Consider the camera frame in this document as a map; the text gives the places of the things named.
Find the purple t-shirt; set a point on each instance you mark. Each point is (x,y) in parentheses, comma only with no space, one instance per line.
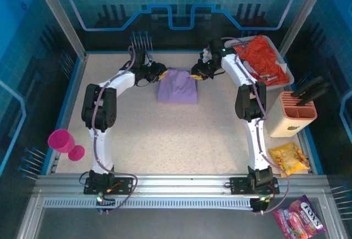
(178,88)

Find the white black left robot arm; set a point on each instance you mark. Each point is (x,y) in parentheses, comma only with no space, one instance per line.
(100,151)

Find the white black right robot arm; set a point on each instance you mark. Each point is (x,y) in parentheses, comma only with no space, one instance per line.
(255,143)

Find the orange t-shirt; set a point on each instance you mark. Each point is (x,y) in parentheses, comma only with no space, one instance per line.
(264,57)

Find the white plastic basket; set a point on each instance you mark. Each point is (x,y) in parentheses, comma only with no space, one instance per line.
(277,86)

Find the beige knife block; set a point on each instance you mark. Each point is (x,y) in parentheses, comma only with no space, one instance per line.
(288,127)

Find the pink goblet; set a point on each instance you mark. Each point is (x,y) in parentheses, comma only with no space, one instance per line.
(60,141)

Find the yellow snack bag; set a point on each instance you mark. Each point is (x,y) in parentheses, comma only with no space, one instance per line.
(288,159)

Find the purple Fox's candy bag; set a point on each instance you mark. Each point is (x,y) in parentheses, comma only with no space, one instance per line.
(299,219)

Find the aluminium frame post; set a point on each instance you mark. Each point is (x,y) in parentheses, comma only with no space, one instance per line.
(302,16)
(60,16)

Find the aluminium base frame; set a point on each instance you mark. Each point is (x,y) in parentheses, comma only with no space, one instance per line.
(178,181)

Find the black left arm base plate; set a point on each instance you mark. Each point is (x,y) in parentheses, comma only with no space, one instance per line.
(123,186)

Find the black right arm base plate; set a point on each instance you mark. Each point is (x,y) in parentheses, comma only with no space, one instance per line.
(239,186)

